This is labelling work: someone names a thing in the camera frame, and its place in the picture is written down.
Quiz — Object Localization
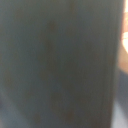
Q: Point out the blue plastic cup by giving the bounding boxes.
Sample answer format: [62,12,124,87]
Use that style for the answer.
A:
[0,0,122,128]

